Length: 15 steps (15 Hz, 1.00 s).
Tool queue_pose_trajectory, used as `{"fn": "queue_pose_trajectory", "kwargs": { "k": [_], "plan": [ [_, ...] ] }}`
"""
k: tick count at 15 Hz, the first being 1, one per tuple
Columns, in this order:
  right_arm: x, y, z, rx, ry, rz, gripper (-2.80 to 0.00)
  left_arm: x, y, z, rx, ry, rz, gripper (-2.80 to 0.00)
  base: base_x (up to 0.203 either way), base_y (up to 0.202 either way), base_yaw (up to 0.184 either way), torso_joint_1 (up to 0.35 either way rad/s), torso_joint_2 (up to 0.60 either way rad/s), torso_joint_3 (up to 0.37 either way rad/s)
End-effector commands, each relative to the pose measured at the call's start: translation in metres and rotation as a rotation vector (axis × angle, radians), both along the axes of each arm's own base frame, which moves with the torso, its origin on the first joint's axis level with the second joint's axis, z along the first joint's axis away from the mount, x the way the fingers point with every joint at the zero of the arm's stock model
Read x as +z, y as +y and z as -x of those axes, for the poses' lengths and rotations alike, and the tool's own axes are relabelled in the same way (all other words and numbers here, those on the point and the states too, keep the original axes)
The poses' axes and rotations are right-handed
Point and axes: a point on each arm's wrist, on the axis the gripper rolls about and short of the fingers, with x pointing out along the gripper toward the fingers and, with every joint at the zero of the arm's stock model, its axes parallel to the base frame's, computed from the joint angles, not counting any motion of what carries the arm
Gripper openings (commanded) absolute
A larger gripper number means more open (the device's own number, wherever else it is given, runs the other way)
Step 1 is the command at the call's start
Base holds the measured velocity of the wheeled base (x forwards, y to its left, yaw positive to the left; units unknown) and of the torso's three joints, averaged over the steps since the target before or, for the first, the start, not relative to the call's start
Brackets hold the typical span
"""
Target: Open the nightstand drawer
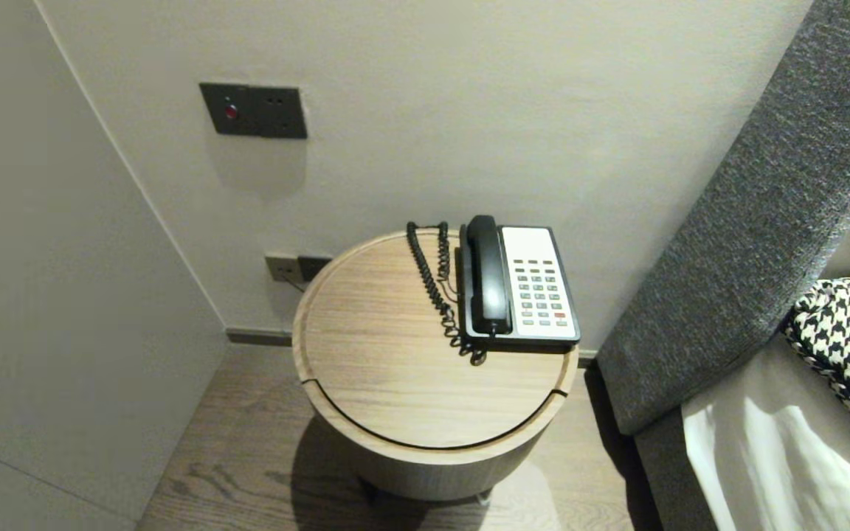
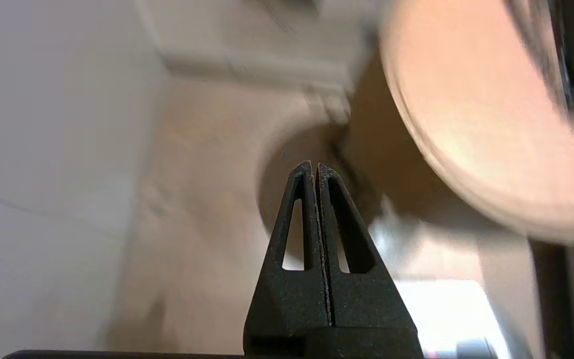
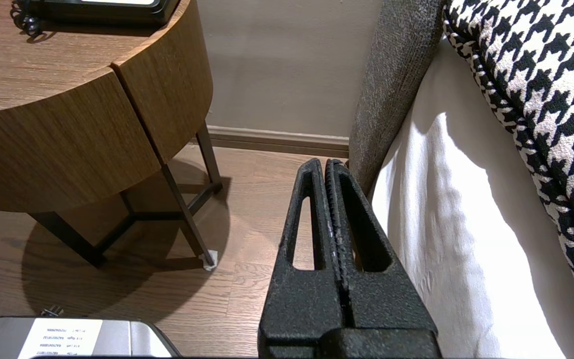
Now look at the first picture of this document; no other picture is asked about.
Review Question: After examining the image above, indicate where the dark wall switch panel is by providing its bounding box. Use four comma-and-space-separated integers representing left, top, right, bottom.
200, 82, 309, 140

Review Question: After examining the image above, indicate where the grey upholstered bed frame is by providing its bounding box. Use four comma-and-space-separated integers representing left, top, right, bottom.
633, 413, 737, 531

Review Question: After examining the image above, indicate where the round wooden bedside table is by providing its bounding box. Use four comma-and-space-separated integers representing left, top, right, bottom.
292, 230, 581, 504

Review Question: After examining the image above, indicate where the black coiled phone cord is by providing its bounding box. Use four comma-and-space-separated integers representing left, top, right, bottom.
405, 221, 489, 367

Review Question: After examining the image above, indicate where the beige wall data socket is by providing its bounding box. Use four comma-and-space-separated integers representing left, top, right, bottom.
265, 254, 300, 285

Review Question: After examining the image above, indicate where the black and white desk telephone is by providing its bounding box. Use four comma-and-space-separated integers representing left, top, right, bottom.
458, 225, 582, 347

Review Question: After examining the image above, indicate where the dark wall power socket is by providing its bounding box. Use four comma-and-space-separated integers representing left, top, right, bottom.
297, 256, 334, 282

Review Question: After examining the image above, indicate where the white bed sheet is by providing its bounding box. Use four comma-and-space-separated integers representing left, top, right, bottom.
682, 332, 850, 531

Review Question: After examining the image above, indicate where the black telephone handset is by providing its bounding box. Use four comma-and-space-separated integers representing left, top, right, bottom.
466, 215, 514, 336

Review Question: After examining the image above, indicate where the grey fabric headboard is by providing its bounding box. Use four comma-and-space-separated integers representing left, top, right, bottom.
596, 0, 850, 436

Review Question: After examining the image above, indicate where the grey wall baseboard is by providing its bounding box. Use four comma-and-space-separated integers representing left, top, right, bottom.
226, 327, 294, 348

